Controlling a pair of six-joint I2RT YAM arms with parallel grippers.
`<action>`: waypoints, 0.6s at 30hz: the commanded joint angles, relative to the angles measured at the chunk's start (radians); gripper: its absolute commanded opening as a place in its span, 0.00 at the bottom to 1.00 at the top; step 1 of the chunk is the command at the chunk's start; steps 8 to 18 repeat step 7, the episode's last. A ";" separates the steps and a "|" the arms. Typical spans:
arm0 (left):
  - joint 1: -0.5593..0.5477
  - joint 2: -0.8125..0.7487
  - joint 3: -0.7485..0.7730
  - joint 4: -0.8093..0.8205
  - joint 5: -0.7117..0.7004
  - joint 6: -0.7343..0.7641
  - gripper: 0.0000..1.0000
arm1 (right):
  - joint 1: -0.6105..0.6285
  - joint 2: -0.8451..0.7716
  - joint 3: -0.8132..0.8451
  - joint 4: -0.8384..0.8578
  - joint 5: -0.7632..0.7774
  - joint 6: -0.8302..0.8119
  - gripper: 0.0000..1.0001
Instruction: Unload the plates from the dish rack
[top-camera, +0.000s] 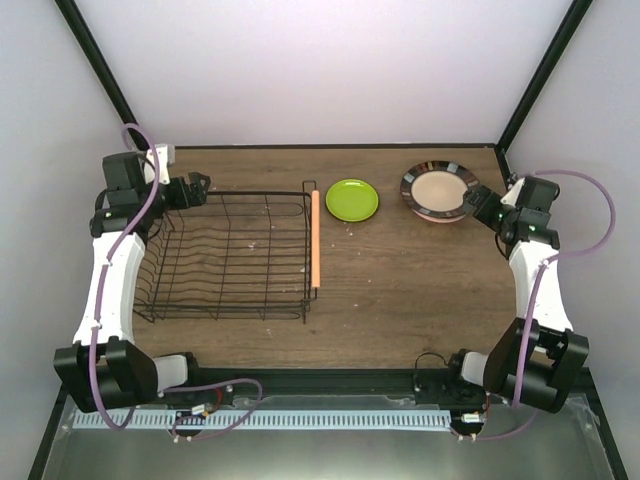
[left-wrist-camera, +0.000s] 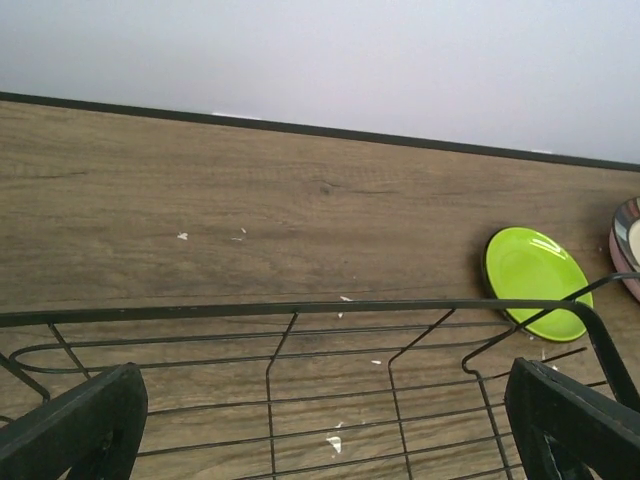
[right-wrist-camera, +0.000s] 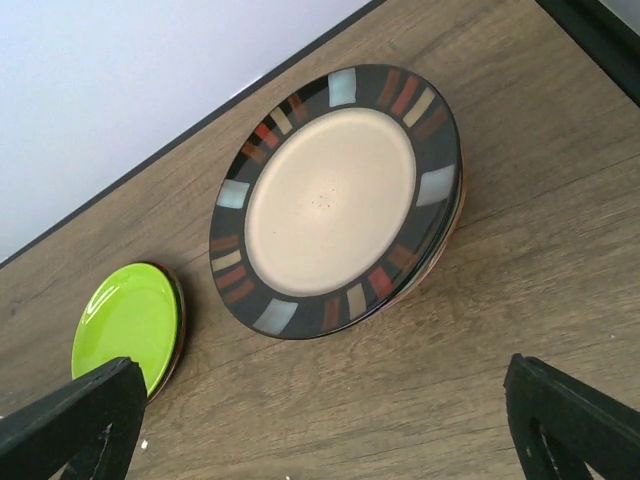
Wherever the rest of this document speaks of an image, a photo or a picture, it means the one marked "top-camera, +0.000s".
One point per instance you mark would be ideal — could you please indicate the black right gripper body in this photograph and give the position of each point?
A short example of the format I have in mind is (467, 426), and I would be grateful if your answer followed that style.
(485, 215)

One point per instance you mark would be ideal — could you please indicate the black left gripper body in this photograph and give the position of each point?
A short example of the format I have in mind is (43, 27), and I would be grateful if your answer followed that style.
(181, 201)

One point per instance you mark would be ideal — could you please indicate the pink plastic plate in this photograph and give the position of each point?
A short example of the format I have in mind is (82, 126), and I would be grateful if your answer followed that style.
(445, 220)

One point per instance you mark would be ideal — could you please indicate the lime green plate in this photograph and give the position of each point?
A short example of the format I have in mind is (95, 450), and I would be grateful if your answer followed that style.
(352, 200)

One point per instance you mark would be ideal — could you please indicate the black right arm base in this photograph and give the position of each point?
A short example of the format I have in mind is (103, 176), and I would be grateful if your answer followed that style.
(437, 380)

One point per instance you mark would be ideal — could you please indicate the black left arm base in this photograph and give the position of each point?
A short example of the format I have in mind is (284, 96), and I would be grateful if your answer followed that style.
(196, 404)

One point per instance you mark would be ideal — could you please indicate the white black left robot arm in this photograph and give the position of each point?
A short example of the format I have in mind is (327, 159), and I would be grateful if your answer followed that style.
(103, 368)

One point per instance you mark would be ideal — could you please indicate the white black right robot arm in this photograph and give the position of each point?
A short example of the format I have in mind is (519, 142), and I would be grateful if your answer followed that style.
(538, 358)

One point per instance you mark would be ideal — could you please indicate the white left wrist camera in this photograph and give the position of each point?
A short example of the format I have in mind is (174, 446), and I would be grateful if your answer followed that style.
(157, 162)

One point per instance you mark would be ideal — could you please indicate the black wire dish rack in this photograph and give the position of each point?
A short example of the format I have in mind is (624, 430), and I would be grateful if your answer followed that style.
(243, 255)

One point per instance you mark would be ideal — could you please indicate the black aluminium cage frame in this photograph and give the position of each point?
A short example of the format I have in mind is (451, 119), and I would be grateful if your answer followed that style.
(348, 380)

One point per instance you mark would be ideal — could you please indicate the white slotted cable duct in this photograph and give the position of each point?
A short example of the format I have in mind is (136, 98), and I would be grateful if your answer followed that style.
(401, 420)

